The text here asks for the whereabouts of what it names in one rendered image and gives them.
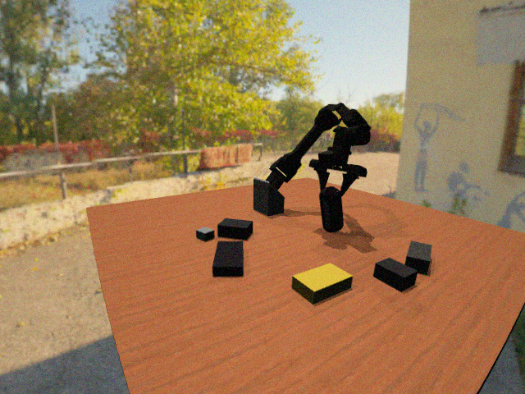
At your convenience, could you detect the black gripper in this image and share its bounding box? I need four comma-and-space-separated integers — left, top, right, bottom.
309, 144, 368, 197

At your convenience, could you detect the yellow rectangular block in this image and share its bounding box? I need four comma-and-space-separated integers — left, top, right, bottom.
291, 263, 353, 305

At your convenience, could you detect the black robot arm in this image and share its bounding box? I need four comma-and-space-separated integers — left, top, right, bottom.
266, 103, 371, 190

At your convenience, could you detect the dark grey switch panel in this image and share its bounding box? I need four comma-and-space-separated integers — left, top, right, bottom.
319, 186, 344, 232

